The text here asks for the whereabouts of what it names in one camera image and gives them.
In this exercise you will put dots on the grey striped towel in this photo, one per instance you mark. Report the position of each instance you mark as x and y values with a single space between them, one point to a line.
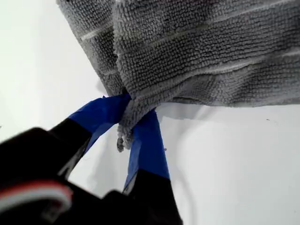
187 58

